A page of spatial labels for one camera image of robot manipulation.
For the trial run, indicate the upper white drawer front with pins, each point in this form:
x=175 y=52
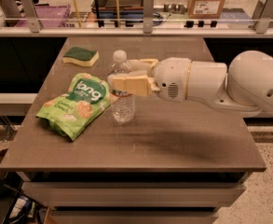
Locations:
x=126 y=194

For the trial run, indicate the purple plastic crate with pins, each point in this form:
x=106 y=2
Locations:
x=48 y=16

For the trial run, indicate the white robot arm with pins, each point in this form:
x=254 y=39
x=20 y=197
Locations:
x=245 y=86

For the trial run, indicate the green and yellow sponge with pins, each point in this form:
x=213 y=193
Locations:
x=80 y=56

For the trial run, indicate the white drawer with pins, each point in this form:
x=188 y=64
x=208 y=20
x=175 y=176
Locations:
x=126 y=194
x=133 y=217

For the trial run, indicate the clear plastic water bottle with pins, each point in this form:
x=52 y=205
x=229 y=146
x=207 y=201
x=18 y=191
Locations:
x=123 y=106

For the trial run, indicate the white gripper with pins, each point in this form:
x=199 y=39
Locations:
x=171 y=76

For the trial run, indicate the cardboard box with label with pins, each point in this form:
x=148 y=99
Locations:
x=205 y=9

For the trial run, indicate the left metal railing bracket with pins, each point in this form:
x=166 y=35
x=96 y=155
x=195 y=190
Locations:
x=31 y=16

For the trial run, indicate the green rice chip bag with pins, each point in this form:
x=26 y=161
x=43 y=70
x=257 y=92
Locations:
x=69 y=114

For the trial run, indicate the middle metal railing bracket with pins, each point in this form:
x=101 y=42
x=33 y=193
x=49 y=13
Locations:
x=148 y=10

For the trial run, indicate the lower white drawer front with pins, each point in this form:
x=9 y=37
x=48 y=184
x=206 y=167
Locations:
x=133 y=217

